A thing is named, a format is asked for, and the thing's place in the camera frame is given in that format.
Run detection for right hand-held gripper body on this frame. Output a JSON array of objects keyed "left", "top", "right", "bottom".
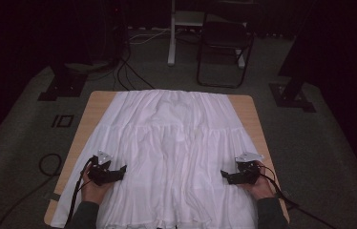
[{"left": 234, "top": 152, "right": 265, "bottom": 185}]

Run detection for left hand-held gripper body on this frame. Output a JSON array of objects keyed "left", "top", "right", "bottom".
[{"left": 87, "top": 150, "right": 118, "bottom": 187}]

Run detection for white pleated skirt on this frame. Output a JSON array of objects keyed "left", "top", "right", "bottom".
[{"left": 50, "top": 89, "right": 261, "bottom": 229}]

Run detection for person's left hand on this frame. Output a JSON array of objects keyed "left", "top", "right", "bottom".
[{"left": 80, "top": 165, "right": 115, "bottom": 204}]

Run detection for person's right hand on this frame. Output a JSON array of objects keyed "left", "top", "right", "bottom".
[{"left": 241, "top": 160, "right": 276, "bottom": 201}]

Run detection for black stand base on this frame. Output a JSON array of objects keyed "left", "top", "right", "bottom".
[
  {"left": 268, "top": 75, "right": 317, "bottom": 114},
  {"left": 37, "top": 63, "right": 89, "bottom": 102}
]

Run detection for black folding chair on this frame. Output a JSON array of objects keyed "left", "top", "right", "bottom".
[{"left": 196, "top": 0, "right": 257, "bottom": 90}]

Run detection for white metal stand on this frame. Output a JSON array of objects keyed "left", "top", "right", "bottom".
[{"left": 166, "top": 0, "right": 247, "bottom": 70}]

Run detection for left hand-held gripper cable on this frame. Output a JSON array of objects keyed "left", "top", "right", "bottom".
[{"left": 65, "top": 155, "right": 98, "bottom": 227}]

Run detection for hand-held gripper cable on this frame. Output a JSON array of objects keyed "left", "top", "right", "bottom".
[
  {"left": 257, "top": 163, "right": 338, "bottom": 229},
  {"left": 65, "top": 155, "right": 98, "bottom": 227}
]

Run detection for right hand-held gripper cable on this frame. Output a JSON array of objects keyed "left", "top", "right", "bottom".
[{"left": 257, "top": 163, "right": 338, "bottom": 229}]

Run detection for black looped floor cable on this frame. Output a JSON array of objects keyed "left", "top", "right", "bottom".
[{"left": 0, "top": 153, "right": 64, "bottom": 229}]

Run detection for black floor cables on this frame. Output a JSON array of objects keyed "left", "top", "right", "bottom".
[{"left": 112, "top": 30, "right": 156, "bottom": 92}]

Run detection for white floor cable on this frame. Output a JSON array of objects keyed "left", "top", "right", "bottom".
[{"left": 128, "top": 28, "right": 172, "bottom": 46}]

